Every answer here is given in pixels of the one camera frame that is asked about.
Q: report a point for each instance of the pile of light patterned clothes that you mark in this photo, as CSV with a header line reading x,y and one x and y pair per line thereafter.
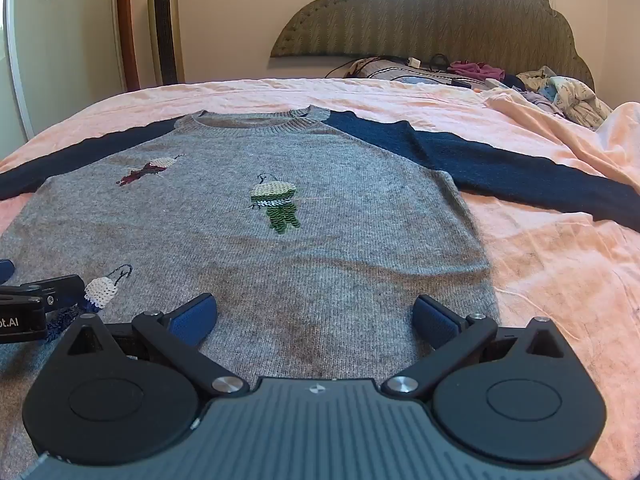
x,y
575,95

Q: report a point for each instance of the gold tower fan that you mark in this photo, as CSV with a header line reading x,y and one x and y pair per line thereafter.
x,y
165,35

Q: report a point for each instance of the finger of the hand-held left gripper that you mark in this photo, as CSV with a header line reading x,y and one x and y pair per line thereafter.
x,y
5,269
62,290

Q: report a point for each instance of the olive upholstered headboard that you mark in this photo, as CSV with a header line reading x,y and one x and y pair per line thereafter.
x,y
425,10

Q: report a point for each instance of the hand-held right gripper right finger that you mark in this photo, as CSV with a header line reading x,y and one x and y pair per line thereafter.
x,y
432,320

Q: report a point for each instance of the brown wooden post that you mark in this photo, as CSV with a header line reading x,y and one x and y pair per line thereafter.
x,y
127,25

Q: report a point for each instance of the grey knit sweater navy sleeves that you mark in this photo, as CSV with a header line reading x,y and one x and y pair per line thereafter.
x,y
300,260

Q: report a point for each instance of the white door frame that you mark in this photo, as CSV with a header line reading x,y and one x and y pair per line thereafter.
x,y
15,60

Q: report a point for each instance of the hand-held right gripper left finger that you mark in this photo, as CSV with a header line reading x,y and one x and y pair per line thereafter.
x,y
195,317

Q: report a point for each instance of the pink bed sheet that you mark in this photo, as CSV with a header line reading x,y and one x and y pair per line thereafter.
x,y
550,270

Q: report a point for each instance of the patterned pillow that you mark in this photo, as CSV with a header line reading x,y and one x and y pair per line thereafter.
x,y
380,67

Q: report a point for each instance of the purple cloth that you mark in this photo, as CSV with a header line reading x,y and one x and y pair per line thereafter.
x,y
475,69

